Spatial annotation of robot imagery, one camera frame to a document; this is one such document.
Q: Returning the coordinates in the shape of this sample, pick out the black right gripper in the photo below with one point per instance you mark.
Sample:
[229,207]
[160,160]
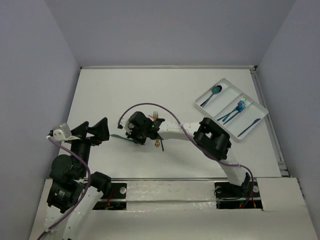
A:
[130,134]

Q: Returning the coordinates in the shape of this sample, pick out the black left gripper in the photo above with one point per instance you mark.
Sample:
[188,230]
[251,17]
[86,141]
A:
[85,138]

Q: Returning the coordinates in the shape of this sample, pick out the dark blue knife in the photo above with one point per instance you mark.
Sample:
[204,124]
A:
[121,137]

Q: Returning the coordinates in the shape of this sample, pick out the blue-grey plastic fork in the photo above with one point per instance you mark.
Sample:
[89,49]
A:
[225,117]

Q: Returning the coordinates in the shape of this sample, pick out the teal plastic spoon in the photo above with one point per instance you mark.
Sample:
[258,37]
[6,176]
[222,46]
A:
[214,90]

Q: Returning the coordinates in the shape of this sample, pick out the iridescent blue fork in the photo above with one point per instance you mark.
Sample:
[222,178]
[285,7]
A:
[239,108]

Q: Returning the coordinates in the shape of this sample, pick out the teal plastic knife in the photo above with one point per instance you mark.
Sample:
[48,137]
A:
[247,128]

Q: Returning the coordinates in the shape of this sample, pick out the iridescent green fork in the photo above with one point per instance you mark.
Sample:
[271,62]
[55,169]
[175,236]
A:
[242,101]

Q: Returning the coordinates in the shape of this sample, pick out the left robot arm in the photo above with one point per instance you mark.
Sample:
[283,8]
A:
[74,191]

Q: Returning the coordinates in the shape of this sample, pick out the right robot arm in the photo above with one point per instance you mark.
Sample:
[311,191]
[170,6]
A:
[208,136]

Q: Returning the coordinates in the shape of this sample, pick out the gold ornate fork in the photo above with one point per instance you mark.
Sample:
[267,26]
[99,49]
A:
[157,141]

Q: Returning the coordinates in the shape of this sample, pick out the white divided cutlery tray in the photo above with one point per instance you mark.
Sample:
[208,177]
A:
[224,102]

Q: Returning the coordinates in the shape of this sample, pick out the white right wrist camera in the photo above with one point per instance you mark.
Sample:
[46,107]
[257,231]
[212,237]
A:
[122,123]

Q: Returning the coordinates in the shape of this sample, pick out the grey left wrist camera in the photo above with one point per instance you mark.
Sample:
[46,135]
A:
[60,133]

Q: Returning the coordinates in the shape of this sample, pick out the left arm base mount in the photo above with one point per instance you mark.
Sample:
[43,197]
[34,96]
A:
[115,200]

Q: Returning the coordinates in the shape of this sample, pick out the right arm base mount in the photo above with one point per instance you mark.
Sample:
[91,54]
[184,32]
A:
[228,198]

